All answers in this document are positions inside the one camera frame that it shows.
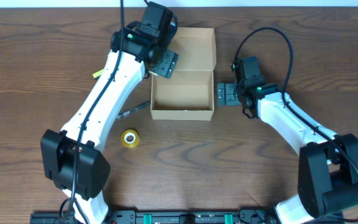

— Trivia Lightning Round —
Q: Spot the brown cardboard box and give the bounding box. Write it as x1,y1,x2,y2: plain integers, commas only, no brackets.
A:
150,27,216,121

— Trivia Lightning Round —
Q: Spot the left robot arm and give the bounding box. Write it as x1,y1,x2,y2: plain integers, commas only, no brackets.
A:
40,1,179,223

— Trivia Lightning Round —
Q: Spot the yellow tape roll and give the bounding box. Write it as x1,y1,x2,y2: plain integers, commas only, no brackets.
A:
121,129,140,149

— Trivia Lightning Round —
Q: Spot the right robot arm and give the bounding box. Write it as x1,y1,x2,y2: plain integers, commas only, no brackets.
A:
218,57,358,223

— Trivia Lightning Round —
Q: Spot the yellow highlighter marker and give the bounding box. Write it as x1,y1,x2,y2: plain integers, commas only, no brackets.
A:
93,69,104,80

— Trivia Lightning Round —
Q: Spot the black ballpoint pen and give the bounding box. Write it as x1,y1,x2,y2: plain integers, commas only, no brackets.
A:
116,101,150,119

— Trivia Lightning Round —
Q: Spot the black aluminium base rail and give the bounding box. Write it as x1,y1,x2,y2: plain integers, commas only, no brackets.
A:
29,209,344,224

